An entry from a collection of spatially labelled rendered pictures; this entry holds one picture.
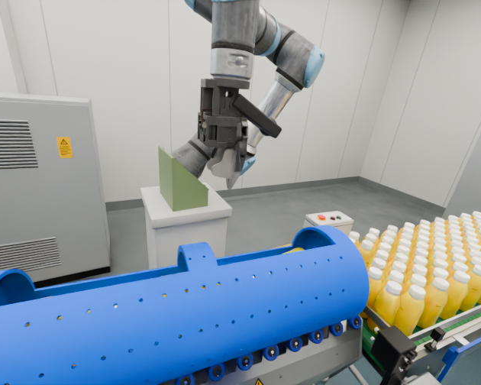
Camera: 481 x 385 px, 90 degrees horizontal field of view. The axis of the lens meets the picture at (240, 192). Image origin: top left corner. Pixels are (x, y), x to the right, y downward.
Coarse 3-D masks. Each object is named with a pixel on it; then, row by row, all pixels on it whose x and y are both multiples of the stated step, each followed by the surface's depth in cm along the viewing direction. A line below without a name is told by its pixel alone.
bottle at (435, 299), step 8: (432, 288) 79; (432, 296) 78; (440, 296) 77; (432, 304) 78; (440, 304) 77; (424, 312) 80; (432, 312) 79; (440, 312) 79; (424, 320) 81; (432, 320) 80; (424, 328) 82
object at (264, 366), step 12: (336, 336) 73; (348, 336) 74; (288, 348) 67; (312, 348) 69; (324, 348) 70; (264, 360) 64; (276, 360) 65; (288, 360) 66; (240, 372) 61; (252, 372) 62; (264, 372) 63; (204, 384) 57; (216, 384) 58; (228, 384) 59
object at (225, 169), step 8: (224, 152) 46; (232, 152) 46; (224, 160) 47; (232, 160) 48; (216, 168) 47; (224, 168) 47; (232, 168) 48; (224, 176) 48; (232, 176) 48; (232, 184) 50
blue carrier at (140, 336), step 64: (192, 256) 55; (256, 256) 81; (320, 256) 62; (0, 320) 38; (64, 320) 40; (128, 320) 43; (192, 320) 46; (256, 320) 51; (320, 320) 59; (0, 384) 35; (64, 384) 39; (128, 384) 43
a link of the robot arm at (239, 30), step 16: (224, 0) 36; (240, 0) 36; (256, 0) 37; (224, 16) 37; (240, 16) 37; (256, 16) 38; (224, 32) 38; (240, 32) 38; (256, 32) 40; (240, 48) 38
